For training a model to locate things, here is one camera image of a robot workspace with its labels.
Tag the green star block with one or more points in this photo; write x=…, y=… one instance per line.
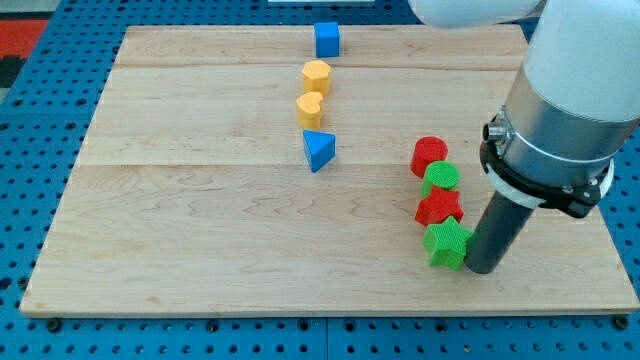
x=446, y=243

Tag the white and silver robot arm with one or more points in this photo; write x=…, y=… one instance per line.
x=573, y=103

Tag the blue triangle block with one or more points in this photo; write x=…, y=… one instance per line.
x=319, y=148

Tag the yellow heart block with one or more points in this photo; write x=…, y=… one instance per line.
x=309, y=110

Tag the light wooden board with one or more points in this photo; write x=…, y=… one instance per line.
x=191, y=196

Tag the yellow hexagon block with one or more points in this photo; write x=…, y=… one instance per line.
x=316, y=77

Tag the red cylinder block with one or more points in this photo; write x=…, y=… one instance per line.
x=427, y=150

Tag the green cylinder block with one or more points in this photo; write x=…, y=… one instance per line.
x=442, y=174

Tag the red star block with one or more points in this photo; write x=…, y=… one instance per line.
x=439, y=205

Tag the blue cube block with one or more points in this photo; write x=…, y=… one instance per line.
x=327, y=39

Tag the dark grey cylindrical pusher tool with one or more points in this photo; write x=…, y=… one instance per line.
x=498, y=227

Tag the red and black mat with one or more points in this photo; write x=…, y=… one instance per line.
x=20, y=32

